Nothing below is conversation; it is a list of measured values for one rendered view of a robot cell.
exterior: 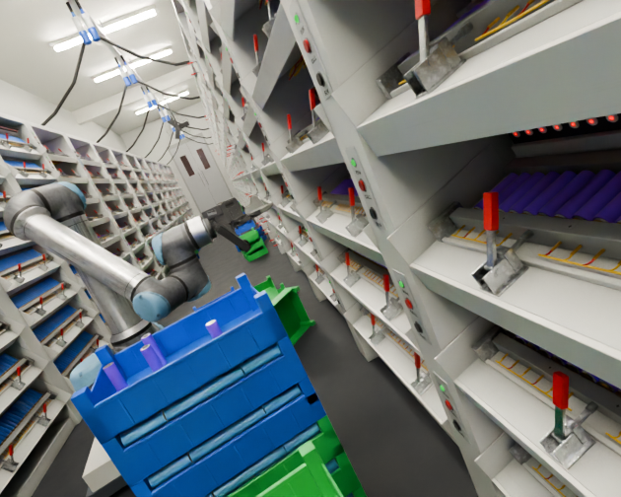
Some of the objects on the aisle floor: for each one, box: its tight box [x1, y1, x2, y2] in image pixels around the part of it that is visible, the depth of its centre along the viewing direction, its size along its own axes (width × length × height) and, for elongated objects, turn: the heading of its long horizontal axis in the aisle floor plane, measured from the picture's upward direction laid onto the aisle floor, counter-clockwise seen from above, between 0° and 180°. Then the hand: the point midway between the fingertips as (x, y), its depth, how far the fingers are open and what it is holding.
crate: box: [271, 286, 315, 346], centre depth 167 cm, size 8×30×20 cm, turn 24°
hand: (270, 206), depth 122 cm, fingers closed
